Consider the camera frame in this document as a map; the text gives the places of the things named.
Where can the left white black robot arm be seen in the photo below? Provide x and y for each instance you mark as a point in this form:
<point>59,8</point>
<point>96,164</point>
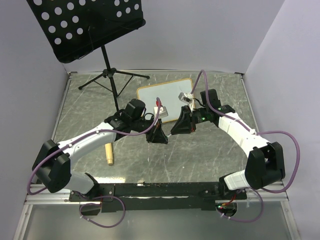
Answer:
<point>53,162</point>

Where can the wooden toy microphone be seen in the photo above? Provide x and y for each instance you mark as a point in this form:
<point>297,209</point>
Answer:
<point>109,154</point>

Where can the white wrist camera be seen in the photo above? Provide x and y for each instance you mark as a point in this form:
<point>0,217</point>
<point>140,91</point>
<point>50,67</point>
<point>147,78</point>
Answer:
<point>160,111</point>
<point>188,99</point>

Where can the black perforated music stand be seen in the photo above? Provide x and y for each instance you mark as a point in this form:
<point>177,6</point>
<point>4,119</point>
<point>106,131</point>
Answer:
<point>75,28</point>

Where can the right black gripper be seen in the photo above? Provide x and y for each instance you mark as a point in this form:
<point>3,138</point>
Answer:
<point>184,125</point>

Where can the yellow framed whiteboard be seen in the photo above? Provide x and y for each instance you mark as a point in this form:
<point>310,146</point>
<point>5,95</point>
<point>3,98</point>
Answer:
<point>168,93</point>

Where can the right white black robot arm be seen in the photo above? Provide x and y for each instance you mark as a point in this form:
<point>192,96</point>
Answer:
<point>265,160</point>

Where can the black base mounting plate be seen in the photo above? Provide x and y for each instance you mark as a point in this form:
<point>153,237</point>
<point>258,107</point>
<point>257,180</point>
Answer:
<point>112,197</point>

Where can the aluminium extrusion rail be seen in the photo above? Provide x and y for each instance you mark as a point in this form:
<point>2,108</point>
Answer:
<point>47,198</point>

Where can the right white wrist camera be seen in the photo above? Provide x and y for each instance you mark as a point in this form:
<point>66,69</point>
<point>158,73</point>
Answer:
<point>188,99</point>

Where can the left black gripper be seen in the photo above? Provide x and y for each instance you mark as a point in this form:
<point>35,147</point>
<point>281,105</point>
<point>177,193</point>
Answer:
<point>157,135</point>

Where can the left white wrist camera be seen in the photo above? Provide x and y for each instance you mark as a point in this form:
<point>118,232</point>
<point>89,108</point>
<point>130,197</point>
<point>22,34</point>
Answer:
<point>160,111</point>

